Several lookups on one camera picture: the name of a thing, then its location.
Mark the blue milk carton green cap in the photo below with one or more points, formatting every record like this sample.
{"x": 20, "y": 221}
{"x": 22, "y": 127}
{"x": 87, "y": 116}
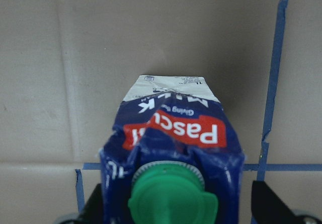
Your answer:
{"x": 173, "y": 156}

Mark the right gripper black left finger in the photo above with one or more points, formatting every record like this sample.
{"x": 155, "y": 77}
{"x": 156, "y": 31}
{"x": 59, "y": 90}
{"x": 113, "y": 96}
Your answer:
{"x": 93, "y": 209}

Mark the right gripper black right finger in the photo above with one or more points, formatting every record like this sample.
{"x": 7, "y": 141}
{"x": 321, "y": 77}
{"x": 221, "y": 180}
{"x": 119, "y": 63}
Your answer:
{"x": 268, "y": 208}

